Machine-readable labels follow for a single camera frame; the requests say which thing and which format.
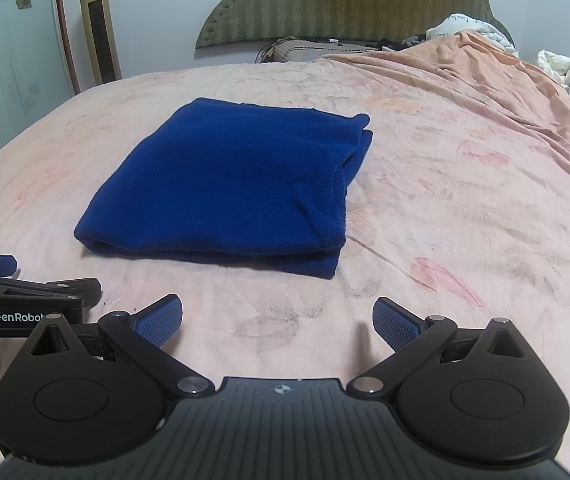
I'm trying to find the dark clothing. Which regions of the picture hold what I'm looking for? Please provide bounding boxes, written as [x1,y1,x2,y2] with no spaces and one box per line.
[380,34,428,52]

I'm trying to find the orange blanket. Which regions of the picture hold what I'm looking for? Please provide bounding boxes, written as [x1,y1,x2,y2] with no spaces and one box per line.
[315,30,570,161]

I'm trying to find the gold tower fan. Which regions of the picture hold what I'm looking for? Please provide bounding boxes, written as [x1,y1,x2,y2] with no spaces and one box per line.
[78,0,122,85]

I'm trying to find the pink floral bed sheet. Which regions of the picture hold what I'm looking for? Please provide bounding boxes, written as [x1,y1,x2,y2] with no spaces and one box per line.
[0,60,570,480]

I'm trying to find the blue beaded sweater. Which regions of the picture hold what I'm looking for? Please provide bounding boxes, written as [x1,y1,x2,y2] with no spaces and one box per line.
[74,97,372,279]

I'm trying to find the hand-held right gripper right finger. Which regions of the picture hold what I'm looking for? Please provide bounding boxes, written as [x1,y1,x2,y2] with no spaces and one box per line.
[347,297,533,397]

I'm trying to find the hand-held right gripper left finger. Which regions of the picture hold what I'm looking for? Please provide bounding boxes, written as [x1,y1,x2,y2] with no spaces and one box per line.
[25,294,216,401]

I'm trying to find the white flower print wardrobe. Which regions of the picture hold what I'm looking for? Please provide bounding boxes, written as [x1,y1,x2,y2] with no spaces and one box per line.
[0,0,76,171]

